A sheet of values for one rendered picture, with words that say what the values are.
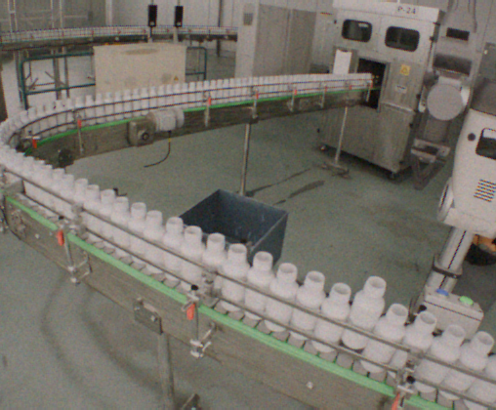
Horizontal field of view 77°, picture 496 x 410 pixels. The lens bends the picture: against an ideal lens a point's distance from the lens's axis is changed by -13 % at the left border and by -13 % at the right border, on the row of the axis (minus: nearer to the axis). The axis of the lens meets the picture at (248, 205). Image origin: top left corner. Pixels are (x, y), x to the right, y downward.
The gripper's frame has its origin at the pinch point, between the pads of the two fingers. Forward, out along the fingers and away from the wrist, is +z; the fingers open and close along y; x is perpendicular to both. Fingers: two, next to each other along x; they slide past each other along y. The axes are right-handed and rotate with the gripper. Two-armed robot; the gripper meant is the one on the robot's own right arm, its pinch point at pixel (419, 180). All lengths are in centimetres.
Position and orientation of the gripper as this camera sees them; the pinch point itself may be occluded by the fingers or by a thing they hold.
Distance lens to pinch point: 74.7
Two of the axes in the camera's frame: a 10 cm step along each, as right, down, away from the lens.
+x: 8.9, 2.9, -3.6
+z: -0.9, 8.7, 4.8
